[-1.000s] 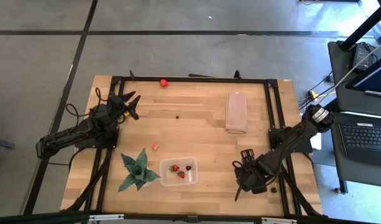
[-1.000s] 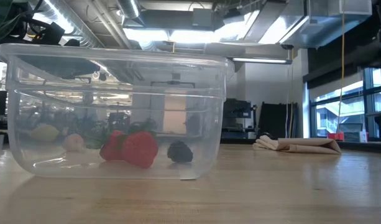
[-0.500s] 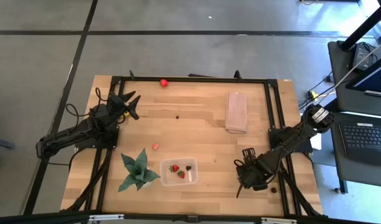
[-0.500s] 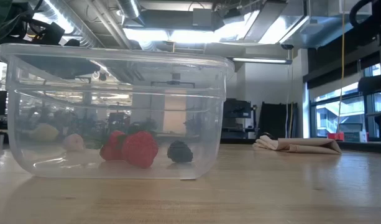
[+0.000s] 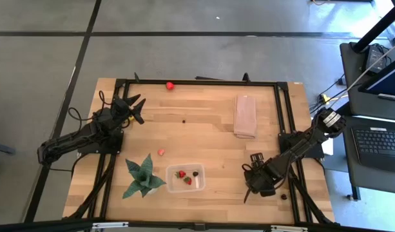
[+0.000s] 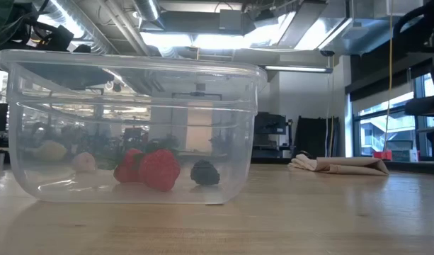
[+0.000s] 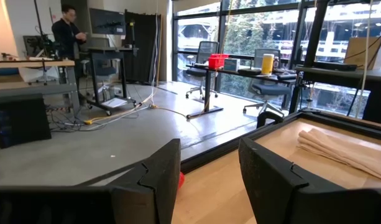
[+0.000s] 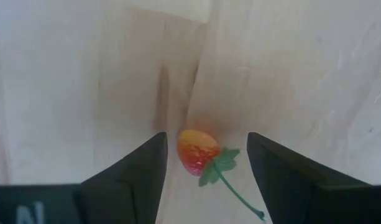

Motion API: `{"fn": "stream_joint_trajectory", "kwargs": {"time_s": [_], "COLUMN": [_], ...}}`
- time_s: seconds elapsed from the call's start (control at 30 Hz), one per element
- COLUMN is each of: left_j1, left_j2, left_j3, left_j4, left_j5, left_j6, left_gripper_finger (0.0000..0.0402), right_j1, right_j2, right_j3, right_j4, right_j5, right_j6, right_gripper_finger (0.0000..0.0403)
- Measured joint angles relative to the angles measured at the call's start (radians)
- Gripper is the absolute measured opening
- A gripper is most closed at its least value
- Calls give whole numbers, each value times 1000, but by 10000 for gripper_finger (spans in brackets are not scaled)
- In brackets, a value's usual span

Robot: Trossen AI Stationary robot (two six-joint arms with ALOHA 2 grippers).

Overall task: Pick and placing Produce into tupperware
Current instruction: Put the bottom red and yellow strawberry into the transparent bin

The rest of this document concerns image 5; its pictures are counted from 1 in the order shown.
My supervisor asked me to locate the black upright post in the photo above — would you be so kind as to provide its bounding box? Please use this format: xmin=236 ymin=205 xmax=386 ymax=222
xmin=351 ymin=0 xmax=395 ymax=54

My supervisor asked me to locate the dark monitor screen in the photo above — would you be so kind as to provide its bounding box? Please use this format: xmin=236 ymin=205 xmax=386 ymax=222
xmin=358 ymin=53 xmax=395 ymax=103

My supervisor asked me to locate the green artificial plant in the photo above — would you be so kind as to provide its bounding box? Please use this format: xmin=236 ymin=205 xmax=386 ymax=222
xmin=122 ymin=153 xmax=167 ymax=200

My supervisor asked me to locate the black rig beam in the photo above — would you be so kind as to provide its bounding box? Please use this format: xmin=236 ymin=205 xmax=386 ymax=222
xmin=0 ymin=218 xmax=395 ymax=232

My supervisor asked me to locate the black laptop keyboard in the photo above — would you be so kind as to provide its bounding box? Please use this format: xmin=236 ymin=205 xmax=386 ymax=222
xmin=351 ymin=126 xmax=395 ymax=173

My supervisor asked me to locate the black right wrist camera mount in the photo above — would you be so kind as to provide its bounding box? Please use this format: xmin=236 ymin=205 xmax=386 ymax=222
xmin=249 ymin=153 xmax=266 ymax=169

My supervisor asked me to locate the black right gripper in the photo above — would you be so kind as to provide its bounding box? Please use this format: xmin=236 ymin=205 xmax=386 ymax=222
xmin=243 ymin=160 xmax=287 ymax=205

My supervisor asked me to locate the white sheet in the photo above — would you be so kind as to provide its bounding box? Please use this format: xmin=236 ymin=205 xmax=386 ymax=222
xmin=322 ymin=137 xmax=334 ymax=156

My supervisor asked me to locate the folded beige towel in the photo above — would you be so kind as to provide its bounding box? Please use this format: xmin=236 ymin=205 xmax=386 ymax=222
xmin=233 ymin=94 xmax=258 ymax=140

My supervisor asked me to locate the grey chair base leg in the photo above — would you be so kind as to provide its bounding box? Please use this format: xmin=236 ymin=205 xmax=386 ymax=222
xmin=0 ymin=140 xmax=16 ymax=156

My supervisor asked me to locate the black power brick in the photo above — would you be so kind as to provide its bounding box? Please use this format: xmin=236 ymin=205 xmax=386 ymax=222
xmin=365 ymin=44 xmax=389 ymax=73

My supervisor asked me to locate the clear plastic tupperware container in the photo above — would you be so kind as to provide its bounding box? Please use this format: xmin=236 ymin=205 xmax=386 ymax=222
xmin=165 ymin=163 xmax=206 ymax=194

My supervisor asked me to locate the silver bracket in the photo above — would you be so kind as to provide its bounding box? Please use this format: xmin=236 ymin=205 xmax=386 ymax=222
xmin=92 ymin=221 xmax=130 ymax=230
xmin=269 ymin=224 xmax=309 ymax=232

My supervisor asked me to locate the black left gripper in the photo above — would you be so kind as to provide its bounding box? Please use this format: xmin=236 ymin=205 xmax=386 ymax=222
xmin=110 ymin=93 xmax=147 ymax=129

